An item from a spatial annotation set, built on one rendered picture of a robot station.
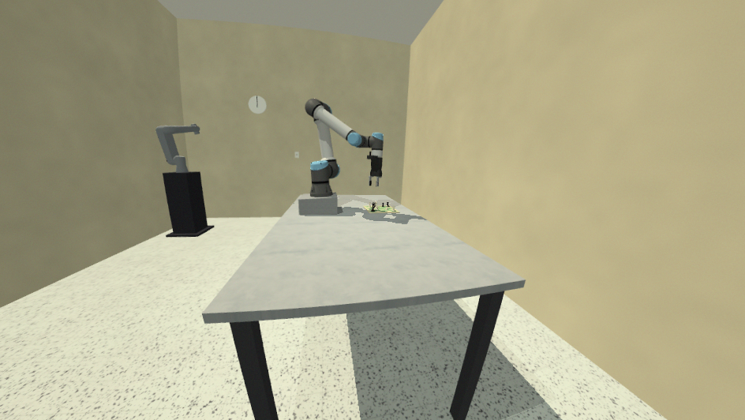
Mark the green and cream chessboard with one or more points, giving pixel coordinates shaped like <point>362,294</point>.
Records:
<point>381,209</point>

